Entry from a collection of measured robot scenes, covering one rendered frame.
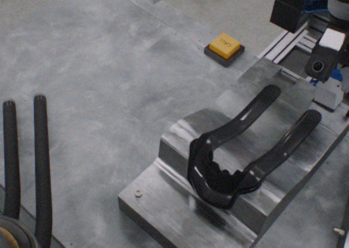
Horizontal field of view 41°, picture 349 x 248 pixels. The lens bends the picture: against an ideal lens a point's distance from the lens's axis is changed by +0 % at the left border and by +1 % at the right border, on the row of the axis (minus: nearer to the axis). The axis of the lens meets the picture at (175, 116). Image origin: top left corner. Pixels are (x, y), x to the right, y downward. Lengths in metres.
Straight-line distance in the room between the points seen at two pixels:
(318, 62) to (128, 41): 0.58
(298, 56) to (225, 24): 0.57
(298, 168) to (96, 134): 0.47
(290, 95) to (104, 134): 0.44
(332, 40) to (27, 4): 2.10
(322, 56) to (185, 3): 1.84
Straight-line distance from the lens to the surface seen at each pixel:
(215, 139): 0.97
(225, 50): 1.26
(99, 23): 1.38
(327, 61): 0.94
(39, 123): 1.10
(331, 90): 1.07
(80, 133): 1.13
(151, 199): 0.96
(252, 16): 2.69
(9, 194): 0.98
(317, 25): 1.58
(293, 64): 2.17
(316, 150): 1.04
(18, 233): 0.47
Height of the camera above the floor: 1.71
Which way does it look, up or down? 52 degrees down
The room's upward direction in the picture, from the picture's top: 3 degrees clockwise
